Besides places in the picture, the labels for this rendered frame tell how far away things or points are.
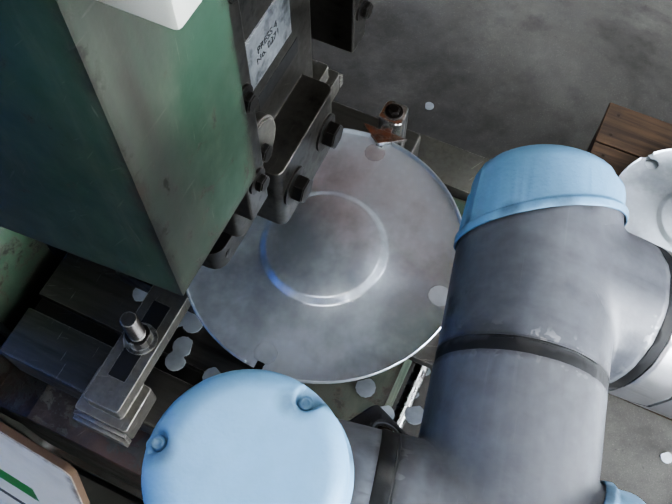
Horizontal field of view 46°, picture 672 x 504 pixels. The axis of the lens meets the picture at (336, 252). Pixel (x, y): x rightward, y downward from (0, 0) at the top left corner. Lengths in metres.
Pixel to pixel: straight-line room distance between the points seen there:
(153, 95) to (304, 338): 0.44
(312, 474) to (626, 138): 1.26
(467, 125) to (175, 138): 1.51
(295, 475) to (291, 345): 0.49
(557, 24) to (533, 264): 1.79
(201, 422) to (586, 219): 0.18
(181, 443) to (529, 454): 0.13
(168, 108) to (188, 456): 0.17
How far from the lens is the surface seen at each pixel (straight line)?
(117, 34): 0.32
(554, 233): 0.35
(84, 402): 0.83
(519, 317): 0.33
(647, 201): 1.42
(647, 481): 1.63
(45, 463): 1.00
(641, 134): 1.51
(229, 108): 0.44
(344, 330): 0.77
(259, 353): 0.76
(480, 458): 0.31
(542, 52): 2.05
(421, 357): 0.77
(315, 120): 0.65
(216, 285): 0.80
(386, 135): 0.87
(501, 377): 0.32
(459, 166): 1.03
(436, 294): 0.79
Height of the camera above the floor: 1.50
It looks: 63 degrees down
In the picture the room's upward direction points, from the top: straight up
